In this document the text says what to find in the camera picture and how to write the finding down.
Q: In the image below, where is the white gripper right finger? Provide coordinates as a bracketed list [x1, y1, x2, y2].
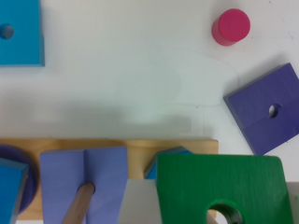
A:
[287, 182, 299, 224]

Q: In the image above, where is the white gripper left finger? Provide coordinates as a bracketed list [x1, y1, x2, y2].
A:
[118, 179, 162, 224]

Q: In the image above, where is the green square block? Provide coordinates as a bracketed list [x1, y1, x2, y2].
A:
[157, 154, 293, 224]

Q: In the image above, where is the blue octagon block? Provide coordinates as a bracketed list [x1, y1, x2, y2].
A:
[143, 147, 191, 180]

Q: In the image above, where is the dark purple square block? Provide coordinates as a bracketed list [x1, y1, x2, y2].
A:
[223, 63, 299, 155]

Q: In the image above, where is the lavender square block on peg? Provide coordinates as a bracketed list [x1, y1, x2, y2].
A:
[39, 147, 128, 224]

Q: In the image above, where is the pink cylinder block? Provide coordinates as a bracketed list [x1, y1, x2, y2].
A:
[212, 8, 250, 46]

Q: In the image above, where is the light blue square block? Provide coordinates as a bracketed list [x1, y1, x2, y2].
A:
[0, 0, 45, 66]

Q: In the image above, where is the wooden peg base board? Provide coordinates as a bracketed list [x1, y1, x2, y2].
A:
[1, 139, 219, 212]

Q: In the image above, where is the wooden middle peg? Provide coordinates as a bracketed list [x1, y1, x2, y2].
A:
[62, 182, 95, 224]

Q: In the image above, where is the wooden peg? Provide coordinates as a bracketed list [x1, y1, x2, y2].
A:
[62, 182, 95, 224]
[206, 209, 232, 224]

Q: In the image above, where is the wooden front peg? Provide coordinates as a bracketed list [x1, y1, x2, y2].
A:
[206, 209, 232, 224]

